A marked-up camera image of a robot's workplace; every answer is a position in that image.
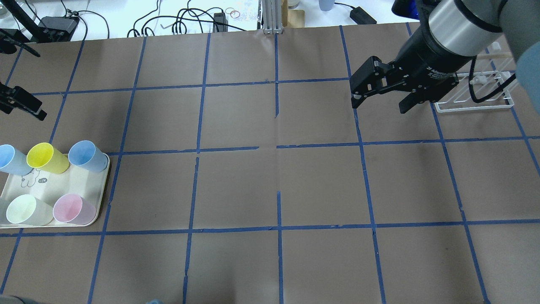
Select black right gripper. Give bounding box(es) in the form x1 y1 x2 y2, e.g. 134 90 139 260
350 24 469 114

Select yellow plastic cup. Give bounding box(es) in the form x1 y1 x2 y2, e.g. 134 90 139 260
26 142 70 174

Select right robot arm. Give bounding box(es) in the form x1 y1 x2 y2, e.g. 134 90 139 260
349 0 540 114

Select light blue outer cup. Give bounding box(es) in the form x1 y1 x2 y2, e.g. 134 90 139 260
0 144 33 176

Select blue cup near tray corner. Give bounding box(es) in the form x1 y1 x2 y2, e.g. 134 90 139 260
68 140 109 172

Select pale green plastic cup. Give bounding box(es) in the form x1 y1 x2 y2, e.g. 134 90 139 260
6 194 54 226

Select pink plastic cup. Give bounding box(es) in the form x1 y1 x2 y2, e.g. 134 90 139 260
53 193 97 225

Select black power adapter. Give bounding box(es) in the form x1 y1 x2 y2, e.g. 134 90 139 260
349 6 377 25

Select cream serving tray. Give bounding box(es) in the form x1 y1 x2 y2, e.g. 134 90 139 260
0 164 110 229

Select white wire cup rack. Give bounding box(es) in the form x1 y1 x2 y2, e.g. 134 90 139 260
434 50 517 114

